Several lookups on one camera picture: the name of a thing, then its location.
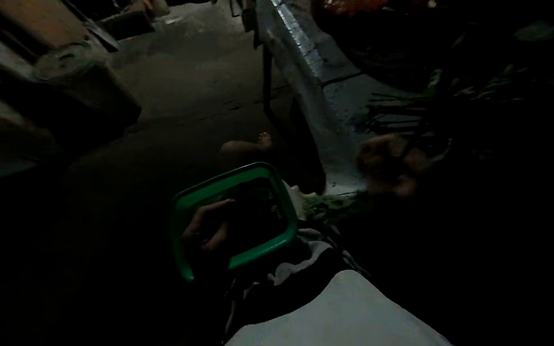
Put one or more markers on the person's left hand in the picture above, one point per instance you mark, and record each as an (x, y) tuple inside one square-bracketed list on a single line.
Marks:
[(195, 228)]

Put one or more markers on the person's right hand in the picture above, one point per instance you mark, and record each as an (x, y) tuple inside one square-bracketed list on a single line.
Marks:
[(416, 161)]

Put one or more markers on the person's left thumb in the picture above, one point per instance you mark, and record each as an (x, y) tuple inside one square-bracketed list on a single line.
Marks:
[(218, 236)]

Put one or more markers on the person's left fingers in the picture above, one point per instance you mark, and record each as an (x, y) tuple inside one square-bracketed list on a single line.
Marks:
[(215, 207)]

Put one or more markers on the person's right fingers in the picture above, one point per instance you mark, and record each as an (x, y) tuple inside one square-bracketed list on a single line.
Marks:
[(372, 146)]

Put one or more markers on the bundle of thin green stems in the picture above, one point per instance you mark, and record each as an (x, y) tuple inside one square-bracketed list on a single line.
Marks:
[(395, 113)]

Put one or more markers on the green plastic basin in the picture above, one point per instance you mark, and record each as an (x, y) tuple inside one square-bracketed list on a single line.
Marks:
[(262, 248)]

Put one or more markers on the table with grey metallic cover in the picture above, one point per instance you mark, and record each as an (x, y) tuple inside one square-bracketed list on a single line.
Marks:
[(337, 115)]

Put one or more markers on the chopped green leaves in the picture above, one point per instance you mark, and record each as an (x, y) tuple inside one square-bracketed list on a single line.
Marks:
[(327, 205)]

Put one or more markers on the cream coloured bag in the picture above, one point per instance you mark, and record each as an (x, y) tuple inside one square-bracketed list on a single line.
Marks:
[(295, 197)]

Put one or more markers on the pile of leafy greens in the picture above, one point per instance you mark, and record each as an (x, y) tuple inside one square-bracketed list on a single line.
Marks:
[(491, 89)]

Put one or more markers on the red basin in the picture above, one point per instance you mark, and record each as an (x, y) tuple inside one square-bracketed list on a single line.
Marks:
[(349, 5)]

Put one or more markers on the person's body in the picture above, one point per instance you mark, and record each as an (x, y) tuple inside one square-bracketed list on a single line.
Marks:
[(344, 312)]

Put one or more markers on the bucket with lid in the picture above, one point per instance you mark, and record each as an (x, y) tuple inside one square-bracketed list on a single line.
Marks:
[(89, 86)]

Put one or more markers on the orange brown board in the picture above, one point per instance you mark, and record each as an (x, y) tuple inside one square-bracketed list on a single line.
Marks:
[(48, 21)]

